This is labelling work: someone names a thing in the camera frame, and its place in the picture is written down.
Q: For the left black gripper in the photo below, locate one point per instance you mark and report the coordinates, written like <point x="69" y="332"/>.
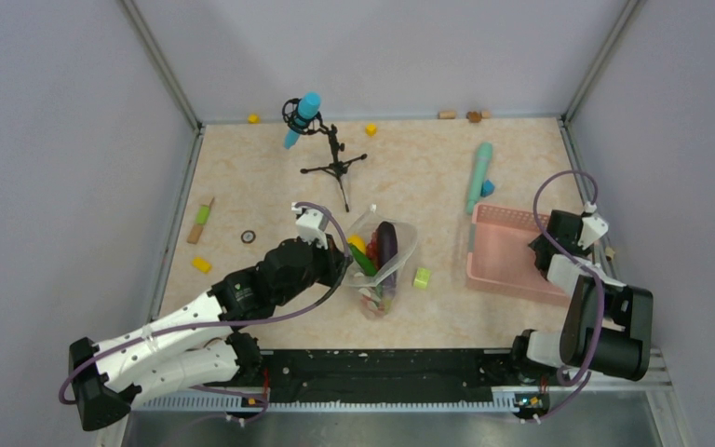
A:
<point x="334" y="258"/>

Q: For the yellow block near left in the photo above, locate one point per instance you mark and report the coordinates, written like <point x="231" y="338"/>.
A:
<point x="201" y="264"/>

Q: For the green cucumber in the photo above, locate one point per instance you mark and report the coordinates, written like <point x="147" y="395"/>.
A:
<point x="363" y="261"/>

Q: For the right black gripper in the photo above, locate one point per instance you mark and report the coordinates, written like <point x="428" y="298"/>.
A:
<point x="538" y="243"/>

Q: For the pink plastic basket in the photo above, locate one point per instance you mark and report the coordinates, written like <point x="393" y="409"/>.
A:
<point x="499" y="259"/>

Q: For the yellow cube at back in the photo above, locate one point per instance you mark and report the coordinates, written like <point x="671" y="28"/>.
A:
<point x="371" y="129"/>

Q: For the poker chip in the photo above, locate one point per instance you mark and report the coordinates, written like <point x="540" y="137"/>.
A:
<point x="248" y="237"/>

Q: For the black microphone tripod stand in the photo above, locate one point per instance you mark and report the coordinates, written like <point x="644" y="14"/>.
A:
<point x="337" y="168"/>

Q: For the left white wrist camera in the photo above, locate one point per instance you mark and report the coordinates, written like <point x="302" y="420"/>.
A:
<point x="311" y="223"/>

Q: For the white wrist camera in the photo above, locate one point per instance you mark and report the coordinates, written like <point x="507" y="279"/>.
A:
<point x="311" y="223"/>
<point x="593" y="228"/>

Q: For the teal cylinder tube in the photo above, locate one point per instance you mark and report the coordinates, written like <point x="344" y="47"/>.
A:
<point x="478" y="176"/>

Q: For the blue microphone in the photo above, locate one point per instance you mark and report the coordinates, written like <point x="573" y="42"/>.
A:
<point x="298" y="113"/>

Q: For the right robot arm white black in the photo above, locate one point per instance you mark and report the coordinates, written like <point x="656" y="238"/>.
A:
<point x="608" y="325"/>

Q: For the small blue block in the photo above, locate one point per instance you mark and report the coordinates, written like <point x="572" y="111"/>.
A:
<point x="487" y="188"/>

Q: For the purple eggplant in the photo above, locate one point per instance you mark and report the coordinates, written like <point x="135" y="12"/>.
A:
<point x="388" y="250"/>

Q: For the red grape bunch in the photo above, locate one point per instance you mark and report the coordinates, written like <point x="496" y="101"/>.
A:
<point x="372" y="248"/>

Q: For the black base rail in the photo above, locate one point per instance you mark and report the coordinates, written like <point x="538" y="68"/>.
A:
<point x="387" y="376"/>

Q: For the green and wood block stick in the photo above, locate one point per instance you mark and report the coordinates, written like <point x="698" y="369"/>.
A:
<point x="202" y="215"/>

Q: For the clear zip top bag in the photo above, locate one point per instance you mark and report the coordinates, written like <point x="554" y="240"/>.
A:
<point x="364" y="226"/>

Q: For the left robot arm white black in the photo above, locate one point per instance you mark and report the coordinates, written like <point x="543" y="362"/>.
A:
<point x="201" y="343"/>

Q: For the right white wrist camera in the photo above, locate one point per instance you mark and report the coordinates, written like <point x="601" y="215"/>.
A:
<point x="593" y="228"/>

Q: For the yellow lemon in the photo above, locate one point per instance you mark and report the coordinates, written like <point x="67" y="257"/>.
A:
<point x="358" y="242"/>

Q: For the lime green toy brick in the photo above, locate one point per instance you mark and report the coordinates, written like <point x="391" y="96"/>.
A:
<point x="421" y="278"/>

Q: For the brown wooden piece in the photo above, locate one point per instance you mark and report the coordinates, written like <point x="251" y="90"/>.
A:
<point x="475" y="117"/>

